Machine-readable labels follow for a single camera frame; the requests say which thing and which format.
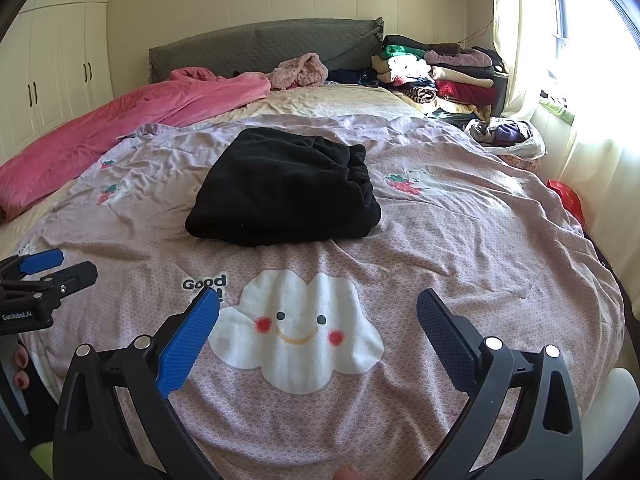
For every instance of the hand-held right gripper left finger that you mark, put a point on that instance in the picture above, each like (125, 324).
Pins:
(187, 340)

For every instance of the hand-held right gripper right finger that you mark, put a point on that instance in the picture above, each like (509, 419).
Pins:
(447, 340)

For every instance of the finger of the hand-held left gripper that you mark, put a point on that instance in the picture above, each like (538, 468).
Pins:
(42, 261)
(75, 275)

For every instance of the black sweater with orange cuffs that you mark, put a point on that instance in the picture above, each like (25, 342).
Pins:
(280, 190)

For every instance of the grey basket of clothes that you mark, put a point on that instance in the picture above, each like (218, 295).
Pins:
(505, 137)

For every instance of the pile of folded clothes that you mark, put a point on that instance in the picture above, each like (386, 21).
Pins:
(445, 80)

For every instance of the person's left hand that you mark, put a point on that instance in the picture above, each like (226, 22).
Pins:
(21, 365)

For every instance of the person's right hand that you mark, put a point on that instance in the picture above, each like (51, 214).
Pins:
(346, 473)

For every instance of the lilac printed blanket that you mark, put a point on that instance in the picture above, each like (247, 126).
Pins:
(450, 240)

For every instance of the green fleece cloth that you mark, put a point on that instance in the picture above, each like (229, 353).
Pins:
(41, 454)

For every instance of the pink blanket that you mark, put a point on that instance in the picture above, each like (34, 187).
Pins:
(100, 125)

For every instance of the white round object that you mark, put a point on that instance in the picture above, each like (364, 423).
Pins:
(625, 390)

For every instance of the red bag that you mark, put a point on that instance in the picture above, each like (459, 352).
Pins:
(567, 200)

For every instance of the white wardrobe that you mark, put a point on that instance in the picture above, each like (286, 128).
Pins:
(55, 70)

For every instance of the white curtain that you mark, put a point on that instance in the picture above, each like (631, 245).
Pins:
(600, 185)

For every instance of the dark bedside cabinet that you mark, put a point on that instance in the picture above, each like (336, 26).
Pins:
(501, 92)

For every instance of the grey quilted headboard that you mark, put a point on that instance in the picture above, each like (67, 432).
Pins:
(225, 45)

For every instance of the dark blue garment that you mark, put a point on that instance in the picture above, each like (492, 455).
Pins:
(352, 77)

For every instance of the pink fuzzy garment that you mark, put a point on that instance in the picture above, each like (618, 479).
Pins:
(300, 72)

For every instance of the window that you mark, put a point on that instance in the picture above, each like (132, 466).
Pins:
(595, 5)

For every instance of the dark bed frame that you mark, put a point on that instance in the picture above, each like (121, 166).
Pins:
(620, 287)

